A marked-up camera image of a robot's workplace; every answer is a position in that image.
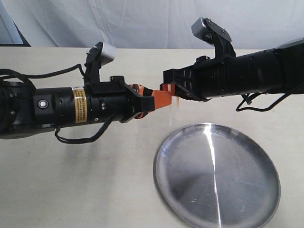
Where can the white backdrop sheet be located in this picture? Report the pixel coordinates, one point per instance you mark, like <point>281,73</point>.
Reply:
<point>252,24</point>

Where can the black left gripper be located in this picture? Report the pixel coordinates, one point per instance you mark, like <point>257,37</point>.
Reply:
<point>122,101</point>

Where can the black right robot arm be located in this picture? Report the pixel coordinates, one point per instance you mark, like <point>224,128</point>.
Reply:
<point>275,71</point>

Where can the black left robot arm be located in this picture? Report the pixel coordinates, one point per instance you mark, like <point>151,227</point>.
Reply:
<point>25,112</point>

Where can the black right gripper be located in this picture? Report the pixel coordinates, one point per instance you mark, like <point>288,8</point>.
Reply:
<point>202,81</point>

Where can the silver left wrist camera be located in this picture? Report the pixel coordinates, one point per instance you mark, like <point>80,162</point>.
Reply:
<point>98,56</point>

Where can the thin yellow stick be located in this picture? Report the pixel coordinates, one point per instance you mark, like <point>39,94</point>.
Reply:
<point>175,104</point>

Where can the round silver metal plate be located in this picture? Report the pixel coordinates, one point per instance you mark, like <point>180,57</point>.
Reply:
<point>213,176</point>

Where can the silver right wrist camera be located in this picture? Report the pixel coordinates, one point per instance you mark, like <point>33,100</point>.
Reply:
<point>208,31</point>

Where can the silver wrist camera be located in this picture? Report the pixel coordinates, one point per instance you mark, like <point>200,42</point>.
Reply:
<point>98,56</point>
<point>208,31</point>

